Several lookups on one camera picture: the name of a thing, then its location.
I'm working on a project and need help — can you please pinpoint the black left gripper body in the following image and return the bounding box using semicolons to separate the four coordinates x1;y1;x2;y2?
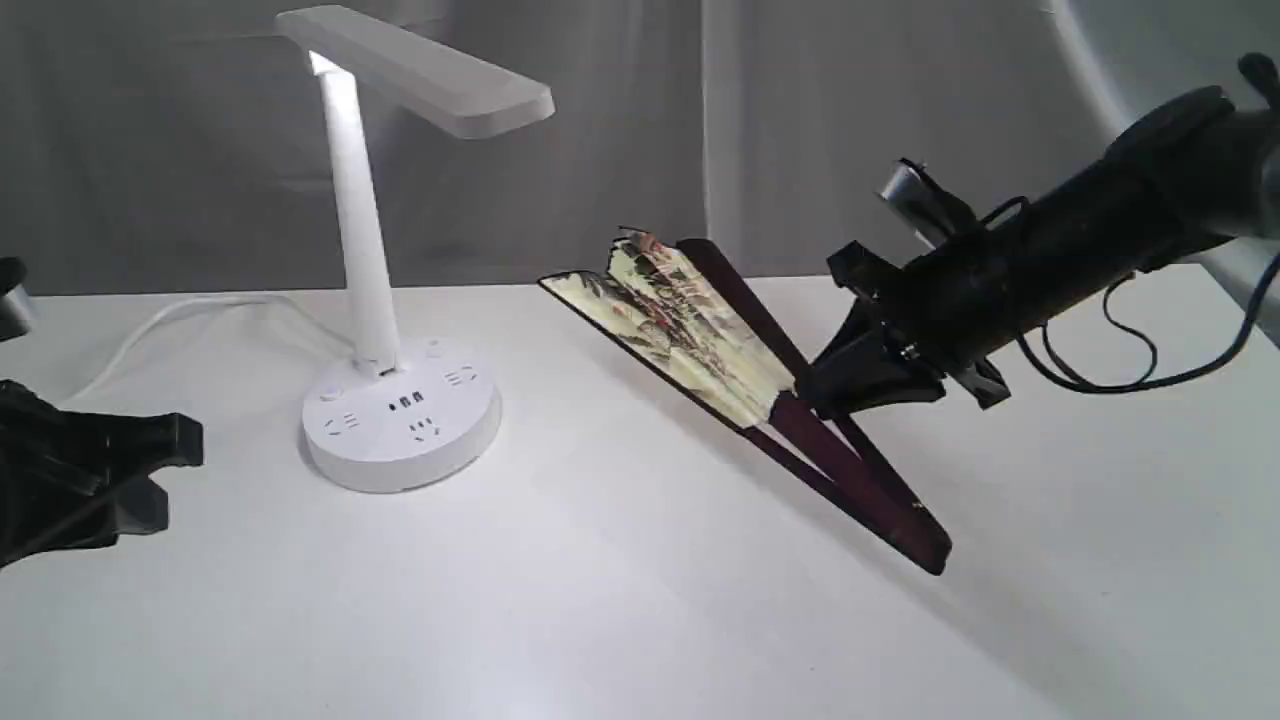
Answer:
1;380;91;568

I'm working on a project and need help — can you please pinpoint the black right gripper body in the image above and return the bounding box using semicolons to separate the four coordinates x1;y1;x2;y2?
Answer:
828;199;1132;409

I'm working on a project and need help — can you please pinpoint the painted folding paper fan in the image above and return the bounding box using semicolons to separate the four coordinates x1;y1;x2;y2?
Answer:
539;227;954;577

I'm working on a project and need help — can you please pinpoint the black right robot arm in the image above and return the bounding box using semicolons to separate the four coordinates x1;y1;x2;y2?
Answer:
797;53;1279;419

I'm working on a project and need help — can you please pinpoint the white desk lamp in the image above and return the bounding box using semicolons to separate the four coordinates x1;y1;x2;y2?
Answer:
275;5;556;495

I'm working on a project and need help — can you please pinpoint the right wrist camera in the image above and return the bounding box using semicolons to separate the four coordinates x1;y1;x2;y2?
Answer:
879;158;979;249

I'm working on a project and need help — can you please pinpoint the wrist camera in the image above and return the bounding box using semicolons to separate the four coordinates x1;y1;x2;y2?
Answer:
1;256;36;343
879;158;979;249

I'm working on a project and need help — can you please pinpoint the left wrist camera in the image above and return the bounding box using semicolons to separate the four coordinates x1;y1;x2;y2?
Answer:
1;256;36;343

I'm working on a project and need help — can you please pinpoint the white power cable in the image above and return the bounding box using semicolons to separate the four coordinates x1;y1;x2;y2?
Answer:
61;292;358;409

